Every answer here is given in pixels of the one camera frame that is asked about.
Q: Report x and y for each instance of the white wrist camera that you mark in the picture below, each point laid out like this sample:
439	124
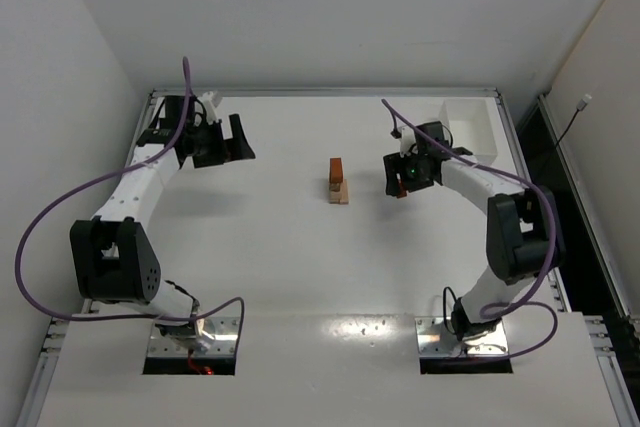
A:
407	140
210	101

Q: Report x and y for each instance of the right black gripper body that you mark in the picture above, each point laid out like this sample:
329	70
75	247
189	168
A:
395	173

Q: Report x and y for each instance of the metal base plate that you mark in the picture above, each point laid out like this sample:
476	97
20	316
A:
225	337
435	341

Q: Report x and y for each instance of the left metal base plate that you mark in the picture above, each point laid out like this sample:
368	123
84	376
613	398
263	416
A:
225	337

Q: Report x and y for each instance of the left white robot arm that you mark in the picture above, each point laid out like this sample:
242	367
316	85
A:
114	259

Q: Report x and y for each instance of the long light wood plank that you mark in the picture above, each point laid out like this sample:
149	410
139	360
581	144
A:
335	197

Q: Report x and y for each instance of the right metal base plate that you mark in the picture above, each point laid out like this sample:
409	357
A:
435	341

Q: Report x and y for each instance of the white open box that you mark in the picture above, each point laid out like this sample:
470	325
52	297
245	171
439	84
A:
470	122

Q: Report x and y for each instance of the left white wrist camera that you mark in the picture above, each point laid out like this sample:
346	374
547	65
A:
210	101

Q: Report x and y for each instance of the red-brown wedge block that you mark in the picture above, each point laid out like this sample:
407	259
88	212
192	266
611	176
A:
400	191

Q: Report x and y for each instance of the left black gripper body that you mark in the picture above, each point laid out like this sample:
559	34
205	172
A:
220	143

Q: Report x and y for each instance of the red-brown arch block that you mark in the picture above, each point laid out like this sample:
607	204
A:
336	174

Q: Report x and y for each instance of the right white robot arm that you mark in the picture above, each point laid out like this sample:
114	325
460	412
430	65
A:
523	236

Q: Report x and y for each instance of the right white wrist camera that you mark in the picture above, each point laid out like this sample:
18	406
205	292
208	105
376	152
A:
407	140

